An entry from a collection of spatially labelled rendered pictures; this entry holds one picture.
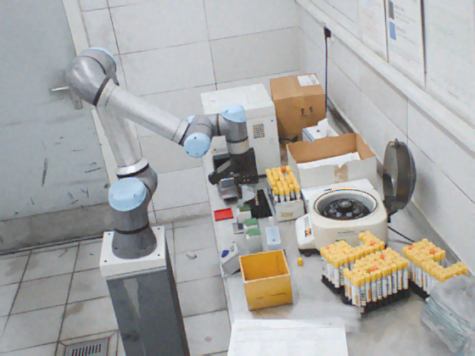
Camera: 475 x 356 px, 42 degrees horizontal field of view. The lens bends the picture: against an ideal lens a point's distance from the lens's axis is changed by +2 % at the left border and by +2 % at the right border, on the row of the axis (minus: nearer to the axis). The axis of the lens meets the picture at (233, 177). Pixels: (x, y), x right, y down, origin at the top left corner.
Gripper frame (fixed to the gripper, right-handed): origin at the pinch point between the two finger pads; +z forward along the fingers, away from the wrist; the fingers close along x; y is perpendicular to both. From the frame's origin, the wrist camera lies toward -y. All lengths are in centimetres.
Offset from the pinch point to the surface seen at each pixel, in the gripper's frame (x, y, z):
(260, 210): 6.2, 7.1, 7.4
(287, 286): -44.7, 8.9, 3.6
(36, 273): 131, -124, 97
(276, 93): 84, 26, -8
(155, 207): 167, -52, 85
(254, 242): -15.9, 2.6, 6.3
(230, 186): 24.7, -2.4, 5.6
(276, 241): -27.2, 8.7, -0.1
